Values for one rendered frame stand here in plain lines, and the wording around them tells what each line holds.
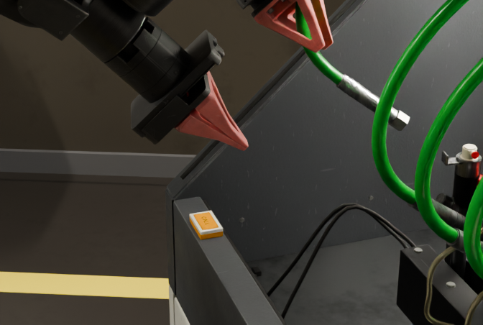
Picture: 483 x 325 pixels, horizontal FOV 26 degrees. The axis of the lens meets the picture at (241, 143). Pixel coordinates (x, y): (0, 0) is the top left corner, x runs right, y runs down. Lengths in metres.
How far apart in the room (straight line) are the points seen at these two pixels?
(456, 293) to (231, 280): 0.26
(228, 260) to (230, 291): 0.07
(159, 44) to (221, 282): 0.42
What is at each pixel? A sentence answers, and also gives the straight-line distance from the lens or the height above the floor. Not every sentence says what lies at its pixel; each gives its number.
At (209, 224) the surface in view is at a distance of 1.34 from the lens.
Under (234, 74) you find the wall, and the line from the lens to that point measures 3.39.
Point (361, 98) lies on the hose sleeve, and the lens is 1.23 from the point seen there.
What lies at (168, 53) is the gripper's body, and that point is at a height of 1.31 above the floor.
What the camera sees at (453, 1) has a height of 1.33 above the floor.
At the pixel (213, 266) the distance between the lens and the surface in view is 1.28.
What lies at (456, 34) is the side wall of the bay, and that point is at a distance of 1.50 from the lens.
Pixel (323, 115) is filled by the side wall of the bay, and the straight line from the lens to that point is 1.45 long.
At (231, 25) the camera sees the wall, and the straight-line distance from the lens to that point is 3.34.
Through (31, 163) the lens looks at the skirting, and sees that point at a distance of 3.63.
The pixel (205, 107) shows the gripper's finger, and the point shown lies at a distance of 0.93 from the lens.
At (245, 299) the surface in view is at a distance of 1.22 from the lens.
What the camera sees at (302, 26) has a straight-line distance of 1.19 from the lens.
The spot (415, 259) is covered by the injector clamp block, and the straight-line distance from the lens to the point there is 1.25.
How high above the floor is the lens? 1.63
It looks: 26 degrees down
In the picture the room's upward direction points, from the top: straight up
